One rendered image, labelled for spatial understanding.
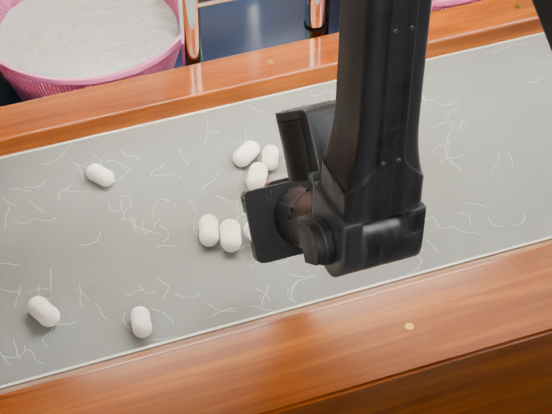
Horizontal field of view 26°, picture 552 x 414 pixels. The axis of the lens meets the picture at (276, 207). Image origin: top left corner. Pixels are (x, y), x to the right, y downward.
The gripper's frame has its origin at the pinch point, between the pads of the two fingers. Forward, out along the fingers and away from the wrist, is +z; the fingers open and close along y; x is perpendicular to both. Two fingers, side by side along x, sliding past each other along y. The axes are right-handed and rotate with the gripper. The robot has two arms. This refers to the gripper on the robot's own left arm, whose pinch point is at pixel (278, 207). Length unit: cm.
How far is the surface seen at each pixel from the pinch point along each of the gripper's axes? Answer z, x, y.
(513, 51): 20.6, -8.7, -37.1
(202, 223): 7.7, 0.8, 6.2
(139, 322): 0.2, 7.4, 15.4
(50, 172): 19.7, -7.0, 19.0
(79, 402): -5.6, 11.8, 22.7
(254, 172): 11.3, -2.7, -1.0
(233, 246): 5.2, 3.4, 4.0
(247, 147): 14.2, -5.2, -1.5
